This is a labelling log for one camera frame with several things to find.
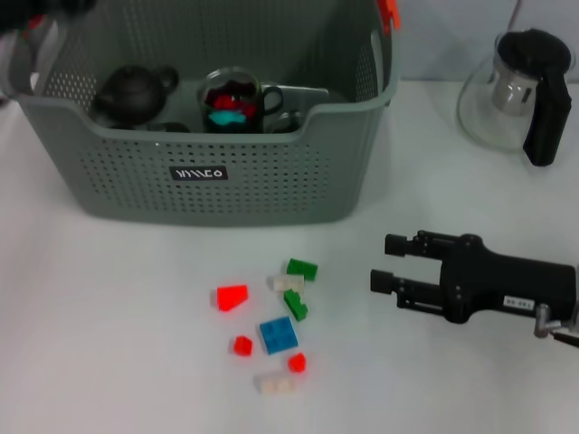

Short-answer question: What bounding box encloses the grey perforated storage bin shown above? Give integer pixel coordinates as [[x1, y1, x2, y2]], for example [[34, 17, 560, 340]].
[[6, 0, 403, 227]]

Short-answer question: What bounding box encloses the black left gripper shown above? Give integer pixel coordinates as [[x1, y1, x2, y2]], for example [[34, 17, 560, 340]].
[[0, 0, 96, 33]]

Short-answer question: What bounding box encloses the dark red curved block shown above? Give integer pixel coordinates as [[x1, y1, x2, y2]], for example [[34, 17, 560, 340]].
[[205, 80, 258, 115]]

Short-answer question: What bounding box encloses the silver right elbow connector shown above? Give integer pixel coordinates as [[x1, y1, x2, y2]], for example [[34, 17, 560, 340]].
[[533, 303, 569, 339]]

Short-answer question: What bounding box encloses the dark right gripper cable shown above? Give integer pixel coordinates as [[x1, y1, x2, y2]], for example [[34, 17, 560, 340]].
[[551, 331, 579, 349]]

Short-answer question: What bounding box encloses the black clay teapot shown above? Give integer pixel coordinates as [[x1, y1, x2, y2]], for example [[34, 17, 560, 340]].
[[91, 65, 180, 126]]

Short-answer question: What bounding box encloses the glass teacup black base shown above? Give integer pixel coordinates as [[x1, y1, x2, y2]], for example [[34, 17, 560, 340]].
[[271, 109, 302, 134], [197, 67, 285, 135], [144, 120, 191, 134]]

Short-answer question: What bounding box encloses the blue square building block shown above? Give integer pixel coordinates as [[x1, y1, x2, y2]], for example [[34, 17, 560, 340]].
[[258, 316, 300, 356]]

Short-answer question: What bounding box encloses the white building brick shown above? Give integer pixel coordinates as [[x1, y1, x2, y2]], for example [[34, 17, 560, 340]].
[[254, 371, 298, 395], [271, 273, 307, 293]]

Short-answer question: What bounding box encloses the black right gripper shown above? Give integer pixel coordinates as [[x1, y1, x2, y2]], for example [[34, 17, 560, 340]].
[[369, 230, 579, 326]]

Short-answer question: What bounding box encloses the glass pitcher black handle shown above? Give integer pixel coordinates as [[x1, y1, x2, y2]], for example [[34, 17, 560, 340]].
[[456, 27, 578, 167]]

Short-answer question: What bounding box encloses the teal building block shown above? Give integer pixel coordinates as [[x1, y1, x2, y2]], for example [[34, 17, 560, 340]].
[[206, 110, 250, 133]]

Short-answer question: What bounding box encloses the green building brick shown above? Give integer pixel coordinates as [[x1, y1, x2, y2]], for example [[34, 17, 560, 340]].
[[287, 257, 319, 281], [283, 288, 308, 321]]

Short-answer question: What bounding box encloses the orange-red slope building block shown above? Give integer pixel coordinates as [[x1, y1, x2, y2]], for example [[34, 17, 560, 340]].
[[210, 283, 250, 313]]

